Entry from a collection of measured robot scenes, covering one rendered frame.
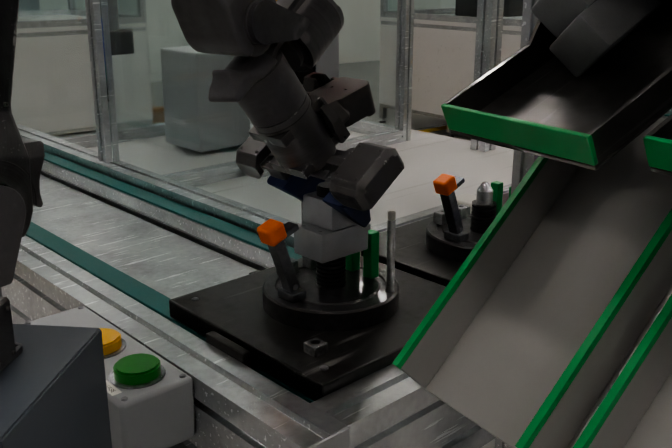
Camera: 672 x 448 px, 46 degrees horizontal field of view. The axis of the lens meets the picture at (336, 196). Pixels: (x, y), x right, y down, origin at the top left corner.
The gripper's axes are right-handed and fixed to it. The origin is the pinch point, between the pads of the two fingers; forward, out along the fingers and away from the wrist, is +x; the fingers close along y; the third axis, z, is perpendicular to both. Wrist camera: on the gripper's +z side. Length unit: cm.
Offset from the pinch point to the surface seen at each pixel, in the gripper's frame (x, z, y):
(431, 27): 273, 338, 360
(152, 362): -3.5, -23.6, 0.6
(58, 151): 17, 2, 92
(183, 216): 15.9, -1.5, 42.3
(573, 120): -13.2, 2.8, -28.8
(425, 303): 12.7, -1.6, -6.9
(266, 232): -4.3, -8.5, -0.7
